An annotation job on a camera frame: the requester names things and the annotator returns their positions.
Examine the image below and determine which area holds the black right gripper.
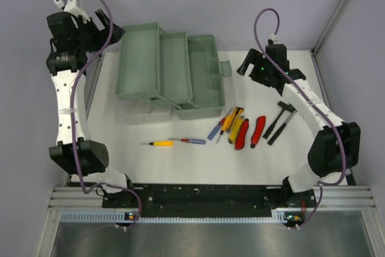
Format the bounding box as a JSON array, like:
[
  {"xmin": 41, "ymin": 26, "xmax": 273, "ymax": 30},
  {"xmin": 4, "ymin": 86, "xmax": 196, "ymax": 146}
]
[{"xmin": 237, "ymin": 50, "xmax": 273, "ymax": 88}]

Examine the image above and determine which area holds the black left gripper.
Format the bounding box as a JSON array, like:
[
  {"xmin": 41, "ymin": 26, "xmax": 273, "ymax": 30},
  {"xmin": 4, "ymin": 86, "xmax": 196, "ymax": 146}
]
[{"xmin": 73, "ymin": 10, "xmax": 125, "ymax": 52}]

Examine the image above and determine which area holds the black hammer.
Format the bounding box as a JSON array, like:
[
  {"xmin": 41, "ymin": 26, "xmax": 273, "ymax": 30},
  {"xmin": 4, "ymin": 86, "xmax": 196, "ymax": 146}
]
[
  {"xmin": 268, "ymin": 104, "xmax": 297, "ymax": 146},
  {"xmin": 262, "ymin": 101, "xmax": 294, "ymax": 139}
]

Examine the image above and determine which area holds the green translucent tool box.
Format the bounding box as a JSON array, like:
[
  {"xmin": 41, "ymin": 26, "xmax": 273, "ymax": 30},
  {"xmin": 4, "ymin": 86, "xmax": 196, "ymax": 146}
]
[{"xmin": 115, "ymin": 22, "xmax": 232, "ymax": 120}]

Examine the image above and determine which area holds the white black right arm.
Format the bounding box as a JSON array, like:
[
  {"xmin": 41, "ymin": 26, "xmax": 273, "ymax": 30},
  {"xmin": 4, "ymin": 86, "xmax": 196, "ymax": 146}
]
[{"xmin": 87, "ymin": 23, "xmax": 360, "ymax": 206}]

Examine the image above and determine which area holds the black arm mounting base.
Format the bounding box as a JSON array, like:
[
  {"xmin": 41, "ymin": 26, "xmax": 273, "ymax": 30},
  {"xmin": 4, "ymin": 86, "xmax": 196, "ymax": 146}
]
[{"xmin": 96, "ymin": 184, "xmax": 316, "ymax": 218}]

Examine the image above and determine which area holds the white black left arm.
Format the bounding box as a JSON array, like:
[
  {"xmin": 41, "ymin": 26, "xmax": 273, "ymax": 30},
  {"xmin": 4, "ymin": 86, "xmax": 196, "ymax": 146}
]
[{"xmin": 46, "ymin": 9, "xmax": 137, "ymax": 207}]

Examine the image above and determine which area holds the yellow black utility knife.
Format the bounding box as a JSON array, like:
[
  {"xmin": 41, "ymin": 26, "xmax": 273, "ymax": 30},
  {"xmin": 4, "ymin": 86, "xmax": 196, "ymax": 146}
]
[{"xmin": 226, "ymin": 107, "xmax": 244, "ymax": 133}]

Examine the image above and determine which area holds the red utility knife right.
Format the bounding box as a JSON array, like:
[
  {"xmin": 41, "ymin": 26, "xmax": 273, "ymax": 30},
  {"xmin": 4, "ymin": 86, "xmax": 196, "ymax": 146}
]
[{"xmin": 250, "ymin": 116, "xmax": 266, "ymax": 149}]

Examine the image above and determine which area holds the red utility knife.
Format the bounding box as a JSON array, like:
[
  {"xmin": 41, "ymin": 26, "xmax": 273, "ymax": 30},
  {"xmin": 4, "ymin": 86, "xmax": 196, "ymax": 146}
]
[
  {"xmin": 250, "ymin": 116, "xmax": 266, "ymax": 149},
  {"xmin": 235, "ymin": 119, "xmax": 249, "ymax": 150}
]

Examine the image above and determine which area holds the red utility knife left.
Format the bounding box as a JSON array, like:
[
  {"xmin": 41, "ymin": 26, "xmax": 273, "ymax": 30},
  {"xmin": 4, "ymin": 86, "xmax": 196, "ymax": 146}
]
[{"xmin": 235, "ymin": 119, "xmax": 249, "ymax": 150}]

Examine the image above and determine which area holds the yellow handled screwdriver upper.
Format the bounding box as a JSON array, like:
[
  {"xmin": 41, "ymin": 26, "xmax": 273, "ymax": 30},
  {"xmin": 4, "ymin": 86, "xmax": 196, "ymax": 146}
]
[{"xmin": 217, "ymin": 108, "xmax": 234, "ymax": 143}]

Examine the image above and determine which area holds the yellow handled screwdriver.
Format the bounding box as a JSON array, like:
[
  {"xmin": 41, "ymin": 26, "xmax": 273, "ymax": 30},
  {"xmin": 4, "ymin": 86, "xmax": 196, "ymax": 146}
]
[
  {"xmin": 217, "ymin": 108, "xmax": 234, "ymax": 143},
  {"xmin": 140, "ymin": 141, "xmax": 174, "ymax": 147}
]

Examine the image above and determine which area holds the blue handled screwdriver upper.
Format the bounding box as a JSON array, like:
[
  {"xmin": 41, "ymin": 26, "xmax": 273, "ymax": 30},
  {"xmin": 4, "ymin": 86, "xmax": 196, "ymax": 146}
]
[{"xmin": 208, "ymin": 117, "xmax": 226, "ymax": 141}]

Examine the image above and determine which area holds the blue handled screwdriver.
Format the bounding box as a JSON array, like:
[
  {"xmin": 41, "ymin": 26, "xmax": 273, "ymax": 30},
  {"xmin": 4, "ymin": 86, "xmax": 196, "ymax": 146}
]
[
  {"xmin": 169, "ymin": 138, "xmax": 206, "ymax": 145},
  {"xmin": 208, "ymin": 117, "xmax": 226, "ymax": 141}
]

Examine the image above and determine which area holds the blue handled screwdriver lower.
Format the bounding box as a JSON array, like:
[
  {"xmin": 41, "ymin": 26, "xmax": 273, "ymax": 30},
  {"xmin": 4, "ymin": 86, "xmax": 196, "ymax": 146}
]
[{"xmin": 169, "ymin": 138, "xmax": 206, "ymax": 145}]

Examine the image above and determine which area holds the yellow handled screwdriver lower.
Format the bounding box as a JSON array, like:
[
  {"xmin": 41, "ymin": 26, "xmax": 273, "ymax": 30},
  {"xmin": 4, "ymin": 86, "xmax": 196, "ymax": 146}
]
[{"xmin": 140, "ymin": 141, "xmax": 174, "ymax": 147}]

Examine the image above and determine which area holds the aluminium frame post right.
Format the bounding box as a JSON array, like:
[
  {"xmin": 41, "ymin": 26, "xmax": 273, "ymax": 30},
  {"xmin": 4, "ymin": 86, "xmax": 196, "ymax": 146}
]
[{"xmin": 311, "ymin": 0, "xmax": 350, "ymax": 55}]

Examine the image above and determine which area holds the grey slotted cable duct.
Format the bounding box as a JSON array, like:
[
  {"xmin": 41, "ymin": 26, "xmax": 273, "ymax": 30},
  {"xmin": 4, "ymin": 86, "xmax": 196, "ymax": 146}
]
[{"xmin": 60, "ymin": 208, "xmax": 289, "ymax": 224}]

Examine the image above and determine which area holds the aluminium front rail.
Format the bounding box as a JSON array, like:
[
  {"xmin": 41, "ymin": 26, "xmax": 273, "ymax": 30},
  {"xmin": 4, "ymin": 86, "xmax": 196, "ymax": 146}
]
[{"xmin": 49, "ymin": 184, "xmax": 377, "ymax": 215}]

